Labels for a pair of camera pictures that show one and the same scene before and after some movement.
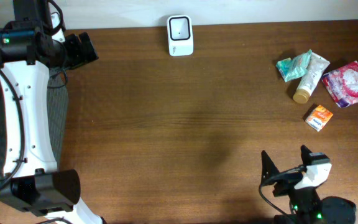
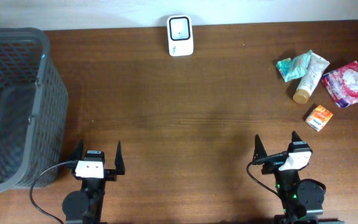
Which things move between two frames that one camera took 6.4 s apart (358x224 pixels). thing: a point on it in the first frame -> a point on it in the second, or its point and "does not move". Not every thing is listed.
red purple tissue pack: x=349 y=84 does not move
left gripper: x=81 y=56 -> x=120 y=167
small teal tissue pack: x=284 y=66 does not move
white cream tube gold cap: x=311 y=78 does not move
